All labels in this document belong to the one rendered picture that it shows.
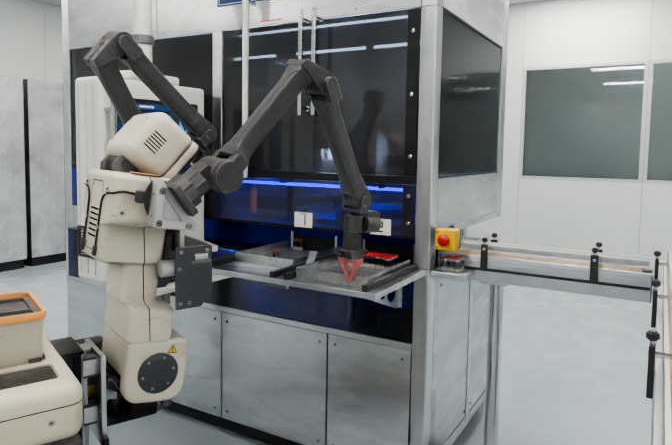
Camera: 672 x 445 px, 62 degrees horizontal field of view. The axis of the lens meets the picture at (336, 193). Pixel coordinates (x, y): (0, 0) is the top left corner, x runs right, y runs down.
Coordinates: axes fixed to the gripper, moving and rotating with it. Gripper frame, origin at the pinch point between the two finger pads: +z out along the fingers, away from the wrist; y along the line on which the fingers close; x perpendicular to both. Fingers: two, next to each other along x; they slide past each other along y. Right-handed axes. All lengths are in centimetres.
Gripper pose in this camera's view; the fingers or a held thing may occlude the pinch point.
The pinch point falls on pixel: (349, 278)
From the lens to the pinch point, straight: 174.7
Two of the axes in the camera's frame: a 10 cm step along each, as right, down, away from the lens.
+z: -0.7, 10.0, 0.0
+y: 5.1, 0.3, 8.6
